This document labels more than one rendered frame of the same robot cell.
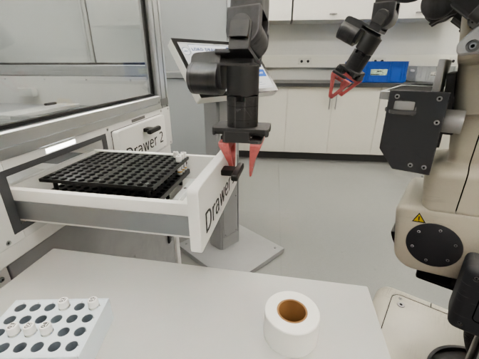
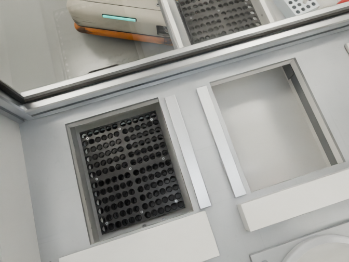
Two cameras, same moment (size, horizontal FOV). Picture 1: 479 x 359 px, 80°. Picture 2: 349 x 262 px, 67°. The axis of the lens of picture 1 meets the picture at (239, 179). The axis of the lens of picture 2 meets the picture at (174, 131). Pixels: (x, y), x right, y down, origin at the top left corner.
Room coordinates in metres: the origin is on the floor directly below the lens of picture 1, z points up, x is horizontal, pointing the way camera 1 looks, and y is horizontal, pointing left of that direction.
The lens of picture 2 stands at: (0.86, 0.61, 1.47)
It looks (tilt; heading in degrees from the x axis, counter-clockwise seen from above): 75 degrees down; 244
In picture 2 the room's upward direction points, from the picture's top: 2 degrees counter-clockwise
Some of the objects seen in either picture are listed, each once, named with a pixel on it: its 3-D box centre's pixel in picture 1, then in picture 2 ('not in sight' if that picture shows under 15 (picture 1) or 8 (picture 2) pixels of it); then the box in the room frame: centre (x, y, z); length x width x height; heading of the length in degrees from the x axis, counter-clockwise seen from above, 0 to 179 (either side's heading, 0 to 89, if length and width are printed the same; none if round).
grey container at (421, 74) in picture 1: (429, 73); not in sight; (3.54, -2.22, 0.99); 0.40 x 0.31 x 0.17; 83
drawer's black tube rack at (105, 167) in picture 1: (124, 181); not in sight; (0.54, 0.24, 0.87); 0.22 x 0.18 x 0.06; 80
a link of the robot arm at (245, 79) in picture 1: (239, 80); not in sight; (0.53, 0.00, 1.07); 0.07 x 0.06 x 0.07; 70
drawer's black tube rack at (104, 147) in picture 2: not in sight; (132, 170); (0.91, 0.50, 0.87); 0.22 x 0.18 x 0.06; 80
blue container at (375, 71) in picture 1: (373, 71); not in sight; (3.54, -1.56, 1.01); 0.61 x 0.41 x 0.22; 83
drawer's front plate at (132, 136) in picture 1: (143, 139); not in sight; (0.88, 0.30, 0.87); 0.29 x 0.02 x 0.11; 170
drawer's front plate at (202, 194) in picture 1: (218, 185); not in sight; (0.51, 0.04, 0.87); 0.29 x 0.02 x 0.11; 170
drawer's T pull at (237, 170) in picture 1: (231, 171); not in sight; (0.50, 0.01, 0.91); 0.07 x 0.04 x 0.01; 170
